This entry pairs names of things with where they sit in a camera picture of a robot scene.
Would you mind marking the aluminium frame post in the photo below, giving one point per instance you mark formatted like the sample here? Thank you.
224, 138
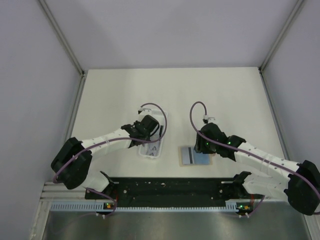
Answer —
294, 13
60, 36

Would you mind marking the right aluminium frame post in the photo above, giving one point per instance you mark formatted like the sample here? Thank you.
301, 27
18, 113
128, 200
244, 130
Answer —
294, 13

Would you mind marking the left aluminium frame post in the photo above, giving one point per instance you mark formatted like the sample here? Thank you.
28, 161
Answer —
60, 36

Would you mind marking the grey slotted cable duct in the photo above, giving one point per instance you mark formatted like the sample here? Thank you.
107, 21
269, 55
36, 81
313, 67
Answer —
104, 207

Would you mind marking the beige card holder wallet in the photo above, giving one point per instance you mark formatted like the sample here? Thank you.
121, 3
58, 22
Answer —
200, 159

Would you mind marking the card with purple logo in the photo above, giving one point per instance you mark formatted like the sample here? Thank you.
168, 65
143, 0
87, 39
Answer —
150, 151

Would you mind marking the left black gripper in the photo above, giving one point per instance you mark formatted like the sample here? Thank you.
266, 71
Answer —
136, 122

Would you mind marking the clear plastic card tray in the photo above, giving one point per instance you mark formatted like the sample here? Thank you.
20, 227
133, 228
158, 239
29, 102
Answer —
158, 115

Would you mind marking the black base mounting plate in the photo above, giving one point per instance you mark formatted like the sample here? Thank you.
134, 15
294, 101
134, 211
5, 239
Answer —
174, 191

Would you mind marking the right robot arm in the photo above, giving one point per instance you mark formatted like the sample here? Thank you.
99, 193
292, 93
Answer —
295, 183

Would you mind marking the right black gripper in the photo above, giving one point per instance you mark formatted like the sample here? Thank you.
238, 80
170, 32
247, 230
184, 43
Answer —
199, 146

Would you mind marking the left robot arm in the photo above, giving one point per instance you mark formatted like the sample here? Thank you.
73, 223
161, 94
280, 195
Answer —
72, 163

